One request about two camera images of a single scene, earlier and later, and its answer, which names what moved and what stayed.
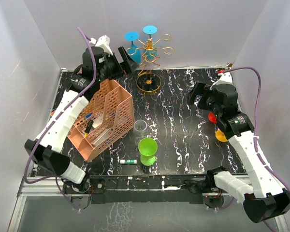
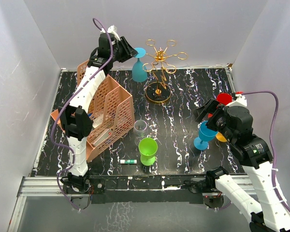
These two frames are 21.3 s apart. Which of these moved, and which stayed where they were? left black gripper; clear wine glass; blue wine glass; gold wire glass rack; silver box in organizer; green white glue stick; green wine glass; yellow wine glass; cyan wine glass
Moved: gold wire glass rack; left black gripper; blue wine glass; cyan wine glass
Stayed: green white glue stick; silver box in organizer; clear wine glass; green wine glass; yellow wine glass
